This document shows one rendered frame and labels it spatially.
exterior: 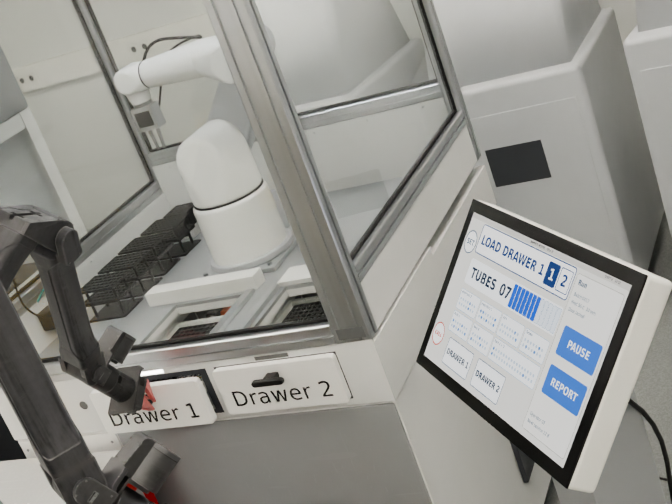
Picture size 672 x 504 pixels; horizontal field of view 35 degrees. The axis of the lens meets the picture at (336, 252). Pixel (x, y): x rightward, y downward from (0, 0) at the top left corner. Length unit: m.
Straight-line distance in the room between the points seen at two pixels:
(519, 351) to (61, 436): 0.69
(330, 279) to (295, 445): 0.44
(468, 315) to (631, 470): 0.36
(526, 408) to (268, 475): 0.94
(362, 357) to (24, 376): 0.93
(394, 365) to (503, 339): 0.53
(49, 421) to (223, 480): 1.14
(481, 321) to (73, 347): 0.77
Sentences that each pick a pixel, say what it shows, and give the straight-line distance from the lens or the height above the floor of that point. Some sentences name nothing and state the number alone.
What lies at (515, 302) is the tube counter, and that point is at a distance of 1.71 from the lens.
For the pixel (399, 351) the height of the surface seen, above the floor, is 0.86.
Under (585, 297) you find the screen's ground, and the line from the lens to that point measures 1.57.
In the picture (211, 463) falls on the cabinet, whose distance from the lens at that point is 2.49.
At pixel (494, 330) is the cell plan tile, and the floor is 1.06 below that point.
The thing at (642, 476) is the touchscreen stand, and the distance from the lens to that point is 1.84.
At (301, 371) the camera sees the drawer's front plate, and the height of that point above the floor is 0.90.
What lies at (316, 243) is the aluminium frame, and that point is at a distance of 2.06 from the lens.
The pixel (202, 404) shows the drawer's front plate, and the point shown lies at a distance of 2.33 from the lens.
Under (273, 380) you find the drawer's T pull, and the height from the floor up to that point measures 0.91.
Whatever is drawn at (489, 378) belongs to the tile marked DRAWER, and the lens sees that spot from 1.73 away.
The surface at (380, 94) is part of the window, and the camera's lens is 2.42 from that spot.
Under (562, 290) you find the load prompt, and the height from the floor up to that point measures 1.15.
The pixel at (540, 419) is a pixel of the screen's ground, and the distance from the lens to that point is 1.60.
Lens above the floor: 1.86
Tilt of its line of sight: 20 degrees down
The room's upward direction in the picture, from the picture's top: 21 degrees counter-clockwise
